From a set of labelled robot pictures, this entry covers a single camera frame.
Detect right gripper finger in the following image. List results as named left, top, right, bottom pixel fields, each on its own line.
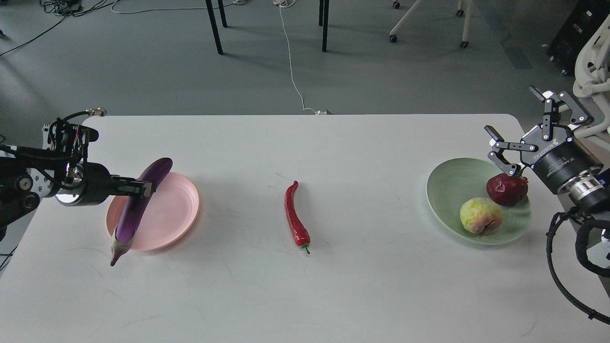
left=529, top=85, right=593, bottom=142
left=484, top=125, right=538, bottom=177

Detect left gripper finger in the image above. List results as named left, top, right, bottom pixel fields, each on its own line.
left=112, top=174, right=143, bottom=187
left=114, top=182, right=157, bottom=198

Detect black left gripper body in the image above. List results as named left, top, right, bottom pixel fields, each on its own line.
left=55, top=162, right=116, bottom=207

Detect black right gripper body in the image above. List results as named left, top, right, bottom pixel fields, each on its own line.
left=520, top=124, right=603, bottom=195

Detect purple eggplant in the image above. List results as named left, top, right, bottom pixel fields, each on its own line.
left=110, top=158, right=173, bottom=267

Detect red pomegranate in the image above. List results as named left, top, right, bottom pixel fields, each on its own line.
left=486, top=173, right=528, bottom=207

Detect yellow green apple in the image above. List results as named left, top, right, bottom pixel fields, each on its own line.
left=459, top=197, right=505, bottom=236

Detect red chili pepper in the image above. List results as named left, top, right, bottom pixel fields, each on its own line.
left=284, top=181, right=311, bottom=254

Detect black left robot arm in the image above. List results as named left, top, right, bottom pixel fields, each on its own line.
left=0, top=108, right=163, bottom=237

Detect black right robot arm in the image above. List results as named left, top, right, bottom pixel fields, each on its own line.
left=485, top=85, right=610, bottom=323

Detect pink plate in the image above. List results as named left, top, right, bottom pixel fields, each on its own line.
left=132, top=172, right=200, bottom=251

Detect white office chair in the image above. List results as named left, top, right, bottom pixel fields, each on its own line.
left=572, top=16, right=610, bottom=141

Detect green plate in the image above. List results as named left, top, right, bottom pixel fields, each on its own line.
left=426, top=158, right=531, bottom=246

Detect black equipment case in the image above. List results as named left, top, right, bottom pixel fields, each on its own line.
left=547, top=0, right=610, bottom=76

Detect white chair base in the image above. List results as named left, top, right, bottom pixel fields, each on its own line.
left=387, top=0, right=476, bottom=49

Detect black table legs left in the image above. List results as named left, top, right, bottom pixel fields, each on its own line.
left=205, top=0, right=227, bottom=56

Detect black table legs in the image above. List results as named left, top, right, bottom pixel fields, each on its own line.
left=205, top=0, right=227, bottom=56
left=318, top=0, right=330, bottom=52

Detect black table legs right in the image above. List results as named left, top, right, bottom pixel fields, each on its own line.
left=318, top=0, right=330, bottom=52

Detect black floor cables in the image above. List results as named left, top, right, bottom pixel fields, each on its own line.
left=0, top=0, right=120, bottom=57

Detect white floor cable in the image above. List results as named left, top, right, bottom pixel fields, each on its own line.
left=273, top=0, right=333, bottom=115

